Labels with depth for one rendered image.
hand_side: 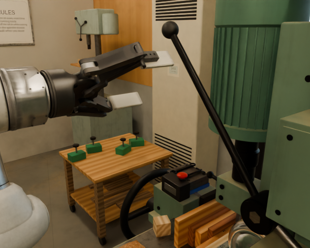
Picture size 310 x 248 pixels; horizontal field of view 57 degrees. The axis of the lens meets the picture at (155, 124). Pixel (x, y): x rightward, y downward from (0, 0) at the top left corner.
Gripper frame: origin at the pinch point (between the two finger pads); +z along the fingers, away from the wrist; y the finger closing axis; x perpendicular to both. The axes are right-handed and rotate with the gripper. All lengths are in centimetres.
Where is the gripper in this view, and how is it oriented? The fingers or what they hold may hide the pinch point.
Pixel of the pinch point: (148, 80)
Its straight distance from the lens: 56.3
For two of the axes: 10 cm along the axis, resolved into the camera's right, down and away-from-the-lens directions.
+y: 4.5, -4.5, -7.7
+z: 8.0, -1.9, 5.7
